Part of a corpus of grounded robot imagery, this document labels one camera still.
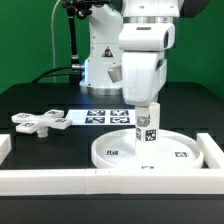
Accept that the white round table top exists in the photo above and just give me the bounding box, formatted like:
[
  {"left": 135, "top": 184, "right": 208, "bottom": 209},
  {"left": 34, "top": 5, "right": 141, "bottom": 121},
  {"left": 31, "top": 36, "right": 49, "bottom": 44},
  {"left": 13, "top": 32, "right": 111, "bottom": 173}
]
[{"left": 91, "top": 128, "right": 204, "bottom": 170}]

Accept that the grey cable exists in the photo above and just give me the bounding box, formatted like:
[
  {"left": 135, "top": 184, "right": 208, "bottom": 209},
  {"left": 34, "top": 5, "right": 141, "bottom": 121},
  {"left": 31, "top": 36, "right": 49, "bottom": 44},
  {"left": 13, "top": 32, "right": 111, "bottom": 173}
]
[{"left": 50, "top": 0, "right": 63, "bottom": 84}]

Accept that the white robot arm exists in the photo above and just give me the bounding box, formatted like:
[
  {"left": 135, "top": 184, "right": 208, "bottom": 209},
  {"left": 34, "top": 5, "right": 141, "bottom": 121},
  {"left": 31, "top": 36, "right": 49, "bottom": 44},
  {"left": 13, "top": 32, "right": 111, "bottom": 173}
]
[{"left": 81, "top": 0, "right": 211, "bottom": 128}]

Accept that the white cross-shaped table base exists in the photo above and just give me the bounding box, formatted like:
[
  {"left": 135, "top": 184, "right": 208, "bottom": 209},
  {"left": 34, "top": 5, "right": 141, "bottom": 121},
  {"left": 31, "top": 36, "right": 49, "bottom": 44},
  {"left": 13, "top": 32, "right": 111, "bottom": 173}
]
[{"left": 11, "top": 109, "right": 72, "bottom": 138}]

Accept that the white marker sheet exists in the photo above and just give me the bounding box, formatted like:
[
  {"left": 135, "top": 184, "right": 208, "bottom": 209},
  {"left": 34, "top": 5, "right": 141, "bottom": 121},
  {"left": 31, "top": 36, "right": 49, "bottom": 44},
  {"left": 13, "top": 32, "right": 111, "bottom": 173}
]
[{"left": 66, "top": 109, "right": 135, "bottom": 126}]

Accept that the black cable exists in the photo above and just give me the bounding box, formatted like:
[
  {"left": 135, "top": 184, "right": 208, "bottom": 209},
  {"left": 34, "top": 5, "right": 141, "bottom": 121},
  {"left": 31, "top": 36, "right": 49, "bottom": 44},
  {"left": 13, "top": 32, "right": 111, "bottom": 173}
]
[{"left": 31, "top": 65, "right": 75, "bottom": 84}]

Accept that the white U-shaped fence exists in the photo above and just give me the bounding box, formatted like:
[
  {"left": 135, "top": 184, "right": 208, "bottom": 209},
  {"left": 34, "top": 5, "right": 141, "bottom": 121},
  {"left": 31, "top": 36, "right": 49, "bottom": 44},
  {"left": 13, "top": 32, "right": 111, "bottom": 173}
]
[{"left": 0, "top": 133, "right": 224, "bottom": 196}]

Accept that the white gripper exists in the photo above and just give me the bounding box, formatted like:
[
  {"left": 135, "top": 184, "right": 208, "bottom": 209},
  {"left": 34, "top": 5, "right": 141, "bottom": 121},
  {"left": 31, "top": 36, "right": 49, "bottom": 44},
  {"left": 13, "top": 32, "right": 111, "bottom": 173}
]
[{"left": 121, "top": 52, "right": 167, "bottom": 127}]

